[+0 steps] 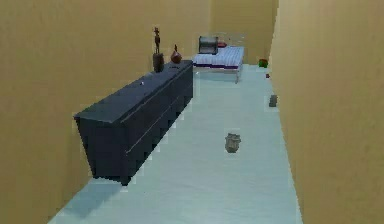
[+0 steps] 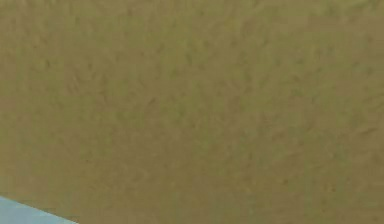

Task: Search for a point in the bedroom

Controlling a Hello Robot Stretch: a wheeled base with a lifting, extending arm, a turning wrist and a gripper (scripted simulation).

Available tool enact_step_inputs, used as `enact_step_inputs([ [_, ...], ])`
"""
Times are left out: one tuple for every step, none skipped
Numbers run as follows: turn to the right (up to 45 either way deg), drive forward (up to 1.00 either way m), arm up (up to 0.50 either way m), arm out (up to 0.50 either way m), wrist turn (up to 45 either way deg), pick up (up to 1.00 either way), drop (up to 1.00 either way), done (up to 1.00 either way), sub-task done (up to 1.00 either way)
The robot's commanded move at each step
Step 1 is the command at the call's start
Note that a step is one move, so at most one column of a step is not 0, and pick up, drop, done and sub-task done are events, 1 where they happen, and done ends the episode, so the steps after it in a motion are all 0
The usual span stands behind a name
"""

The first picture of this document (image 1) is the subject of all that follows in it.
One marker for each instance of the grey crumpled cloth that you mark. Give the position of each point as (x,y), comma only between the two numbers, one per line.
(232,142)

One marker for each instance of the red-brown round vase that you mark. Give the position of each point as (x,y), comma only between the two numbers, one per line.
(176,57)

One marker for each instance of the dark blue chest of drawers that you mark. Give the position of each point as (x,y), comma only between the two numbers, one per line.
(133,110)

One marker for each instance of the dark brown figure statue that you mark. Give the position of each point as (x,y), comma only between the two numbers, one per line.
(157,53)

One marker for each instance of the grey pillow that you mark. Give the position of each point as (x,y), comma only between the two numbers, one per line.
(208,45)

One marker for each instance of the red pillow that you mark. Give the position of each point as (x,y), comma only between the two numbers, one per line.
(222,44)

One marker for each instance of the small grey block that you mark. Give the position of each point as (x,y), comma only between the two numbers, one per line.
(273,100)

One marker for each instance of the green and red object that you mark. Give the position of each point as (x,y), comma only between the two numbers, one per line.
(263,62)

